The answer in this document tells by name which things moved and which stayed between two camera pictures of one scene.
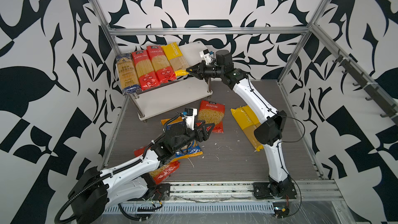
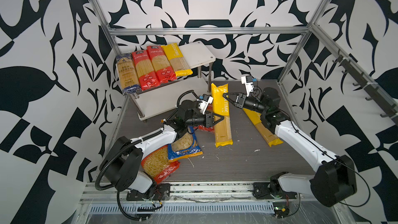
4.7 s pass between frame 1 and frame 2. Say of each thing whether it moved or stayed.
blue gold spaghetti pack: stayed
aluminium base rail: stayed
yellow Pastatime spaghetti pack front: stayed
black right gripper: moved
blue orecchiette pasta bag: stayed
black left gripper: moved
